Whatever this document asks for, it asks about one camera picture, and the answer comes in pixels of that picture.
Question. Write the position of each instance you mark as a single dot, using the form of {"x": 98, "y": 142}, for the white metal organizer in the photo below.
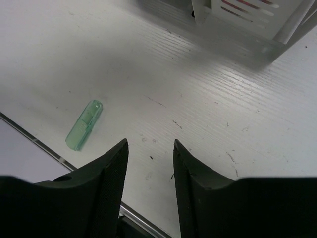
{"x": 253, "y": 32}

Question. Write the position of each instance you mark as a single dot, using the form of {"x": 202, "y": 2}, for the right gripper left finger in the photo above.
{"x": 84, "y": 203}

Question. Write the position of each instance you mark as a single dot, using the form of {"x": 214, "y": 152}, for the green translucent eraser pen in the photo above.
{"x": 82, "y": 129}

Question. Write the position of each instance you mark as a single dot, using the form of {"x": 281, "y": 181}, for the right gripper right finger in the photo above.
{"x": 211, "y": 205}

